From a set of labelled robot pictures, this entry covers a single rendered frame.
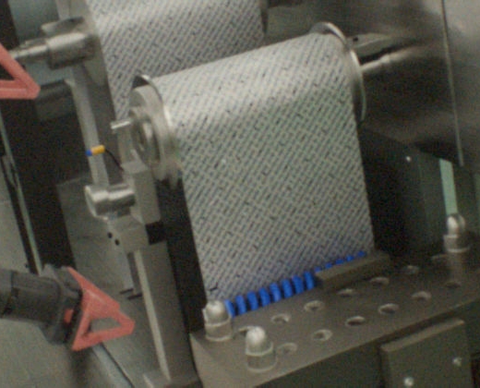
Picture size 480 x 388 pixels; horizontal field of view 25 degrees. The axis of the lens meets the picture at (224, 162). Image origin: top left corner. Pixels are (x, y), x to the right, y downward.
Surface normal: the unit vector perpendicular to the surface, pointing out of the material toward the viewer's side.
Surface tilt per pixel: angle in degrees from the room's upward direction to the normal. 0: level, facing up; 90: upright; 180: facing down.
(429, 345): 90
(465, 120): 90
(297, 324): 0
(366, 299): 0
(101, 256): 0
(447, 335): 90
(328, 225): 90
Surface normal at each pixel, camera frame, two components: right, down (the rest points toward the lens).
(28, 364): -0.18, -0.93
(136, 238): 0.39, 0.23
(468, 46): -0.90, 0.29
